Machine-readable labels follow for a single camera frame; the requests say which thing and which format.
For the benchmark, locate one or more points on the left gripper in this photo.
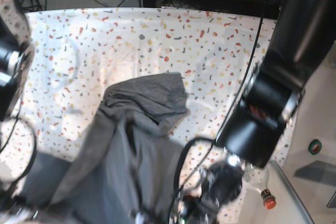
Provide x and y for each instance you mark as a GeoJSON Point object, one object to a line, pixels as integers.
{"type": "Point", "coordinates": [220, 185]}

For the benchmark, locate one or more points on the grey t-shirt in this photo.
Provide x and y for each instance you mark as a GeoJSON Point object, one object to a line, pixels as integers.
{"type": "Point", "coordinates": [124, 172]}

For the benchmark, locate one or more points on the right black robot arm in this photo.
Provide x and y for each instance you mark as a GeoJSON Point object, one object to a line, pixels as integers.
{"type": "Point", "coordinates": [17, 53]}

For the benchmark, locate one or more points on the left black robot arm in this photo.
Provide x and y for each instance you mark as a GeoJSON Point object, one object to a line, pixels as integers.
{"type": "Point", "coordinates": [266, 101]}

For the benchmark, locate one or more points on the clear plastic bottle red cap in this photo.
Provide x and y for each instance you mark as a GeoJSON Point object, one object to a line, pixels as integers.
{"type": "Point", "coordinates": [257, 179]}

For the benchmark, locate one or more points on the green tape roll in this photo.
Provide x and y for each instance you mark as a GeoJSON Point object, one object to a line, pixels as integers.
{"type": "Point", "coordinates": [315, 147]}

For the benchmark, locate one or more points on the terrazzo pattern tablecloth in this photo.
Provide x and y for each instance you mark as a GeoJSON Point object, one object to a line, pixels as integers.
{"type": "Point", "coordinates": [80, 52]}

